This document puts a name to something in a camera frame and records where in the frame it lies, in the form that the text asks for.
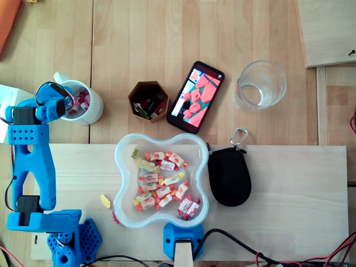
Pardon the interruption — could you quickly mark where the wooden panel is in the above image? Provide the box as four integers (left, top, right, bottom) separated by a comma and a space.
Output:
294, 0, 356, 69

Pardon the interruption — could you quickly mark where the blue post mount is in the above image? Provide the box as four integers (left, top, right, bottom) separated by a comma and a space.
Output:
162, 222, 205, 261

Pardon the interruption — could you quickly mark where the clear drinking glass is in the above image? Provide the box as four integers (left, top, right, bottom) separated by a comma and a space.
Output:
234, 60, 288, 112

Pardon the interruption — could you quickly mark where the light wooden base board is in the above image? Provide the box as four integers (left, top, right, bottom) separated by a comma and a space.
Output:
30, 144, 350, 262

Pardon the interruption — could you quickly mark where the thick black cable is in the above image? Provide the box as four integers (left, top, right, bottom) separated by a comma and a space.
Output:
194, 228, 281, 267

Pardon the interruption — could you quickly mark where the orange fabric item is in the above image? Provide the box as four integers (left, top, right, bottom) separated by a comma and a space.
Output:
0, 0, 22, 55

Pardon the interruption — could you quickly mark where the thin black cable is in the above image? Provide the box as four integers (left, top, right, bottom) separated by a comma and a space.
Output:
80, 254, 151, 267

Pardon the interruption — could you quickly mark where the wooden post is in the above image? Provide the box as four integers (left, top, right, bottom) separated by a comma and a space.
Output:
174, 240, 194, 267

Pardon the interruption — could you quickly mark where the black zip pouch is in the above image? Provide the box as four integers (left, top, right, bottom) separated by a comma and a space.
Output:
207, 147, 253, 208

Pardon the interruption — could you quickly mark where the white ceramic mug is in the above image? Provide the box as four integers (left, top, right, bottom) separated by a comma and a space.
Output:
50, 71, 105, 126

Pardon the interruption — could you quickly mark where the clear Haribo candy tub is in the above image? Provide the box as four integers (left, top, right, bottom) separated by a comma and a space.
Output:
113, 132, 210, 229

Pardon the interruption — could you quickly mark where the black smartphone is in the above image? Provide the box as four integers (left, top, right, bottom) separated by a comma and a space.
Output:
166, 60, 225, 134

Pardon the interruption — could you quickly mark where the white cardboard box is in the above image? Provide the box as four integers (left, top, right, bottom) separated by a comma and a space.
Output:
0, 84, 36, 144

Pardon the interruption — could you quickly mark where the brown hexagonal container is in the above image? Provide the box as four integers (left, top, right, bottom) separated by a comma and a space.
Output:
127, 80, 170, 124

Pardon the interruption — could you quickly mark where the yellow green wrapped candy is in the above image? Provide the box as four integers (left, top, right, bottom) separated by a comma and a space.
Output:
164, 172, 186, 186

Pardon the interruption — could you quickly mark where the silver carabiner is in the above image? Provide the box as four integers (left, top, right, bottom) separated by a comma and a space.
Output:
230, 127, 249, 151

